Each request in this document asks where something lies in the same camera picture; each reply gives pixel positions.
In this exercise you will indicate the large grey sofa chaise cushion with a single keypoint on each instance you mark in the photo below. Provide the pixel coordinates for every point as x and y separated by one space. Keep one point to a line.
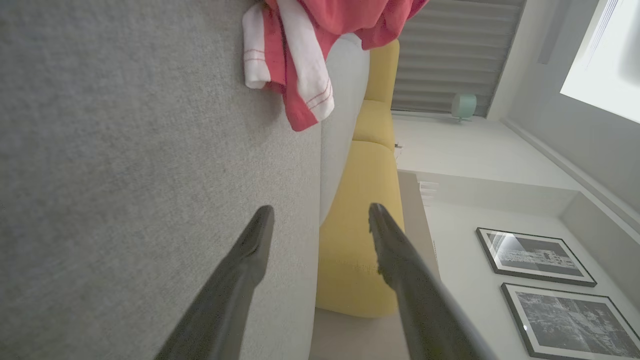
150 190

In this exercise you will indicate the large yellow sofa back cushion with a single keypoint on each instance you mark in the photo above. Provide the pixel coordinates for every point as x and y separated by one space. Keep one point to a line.
360 225

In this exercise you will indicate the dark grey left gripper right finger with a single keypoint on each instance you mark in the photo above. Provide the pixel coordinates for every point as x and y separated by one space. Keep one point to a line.
425 310

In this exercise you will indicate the bright ceiling light panel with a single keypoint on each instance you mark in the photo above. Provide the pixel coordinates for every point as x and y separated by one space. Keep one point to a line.
607 60

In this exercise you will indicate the grey sofa seat cushion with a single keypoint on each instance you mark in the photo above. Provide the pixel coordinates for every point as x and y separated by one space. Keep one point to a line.
342 125

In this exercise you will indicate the red shirt with white sleeves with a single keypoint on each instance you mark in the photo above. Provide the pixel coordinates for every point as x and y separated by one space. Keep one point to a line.
300 55

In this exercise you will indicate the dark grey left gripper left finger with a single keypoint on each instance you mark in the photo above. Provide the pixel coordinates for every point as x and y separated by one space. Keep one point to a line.
225 300

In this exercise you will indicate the black framed monochrome picture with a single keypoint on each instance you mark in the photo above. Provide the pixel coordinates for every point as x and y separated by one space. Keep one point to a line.
570 322
535 256

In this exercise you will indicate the small yellow sofa back cushion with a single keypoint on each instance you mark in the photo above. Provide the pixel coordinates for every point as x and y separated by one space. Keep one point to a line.
384 70
375 122

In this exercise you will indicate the teal round lamp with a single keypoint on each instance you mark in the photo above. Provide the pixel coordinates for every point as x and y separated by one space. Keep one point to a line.
464 106

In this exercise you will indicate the grey curtain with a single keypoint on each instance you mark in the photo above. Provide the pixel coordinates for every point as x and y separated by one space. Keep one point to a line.
450 55

